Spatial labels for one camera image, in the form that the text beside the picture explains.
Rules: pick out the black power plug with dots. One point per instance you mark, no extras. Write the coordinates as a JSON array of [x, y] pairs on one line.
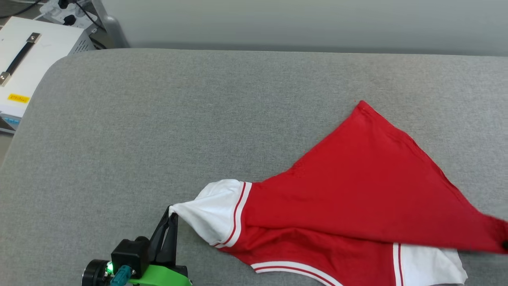
[[63, 3], [70, 20]]

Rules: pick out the grey partition post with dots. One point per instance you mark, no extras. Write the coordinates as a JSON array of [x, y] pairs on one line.
[[113, 33]]

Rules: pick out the white power strip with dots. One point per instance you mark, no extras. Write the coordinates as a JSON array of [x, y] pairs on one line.
[[53, 14]]

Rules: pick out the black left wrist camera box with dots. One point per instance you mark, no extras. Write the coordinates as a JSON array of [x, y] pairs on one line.
[[129, 252]]

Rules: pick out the red and white garment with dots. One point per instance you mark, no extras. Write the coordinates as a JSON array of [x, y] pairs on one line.
[[357, 190]]

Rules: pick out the yellow warning label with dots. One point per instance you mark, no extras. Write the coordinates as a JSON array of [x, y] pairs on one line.
[[18, 98]]

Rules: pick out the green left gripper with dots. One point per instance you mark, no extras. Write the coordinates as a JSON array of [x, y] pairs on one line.
[[162, 276]]

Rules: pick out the white metal equipment box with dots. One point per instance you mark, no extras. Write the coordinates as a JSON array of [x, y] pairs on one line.
[[47, 51]]

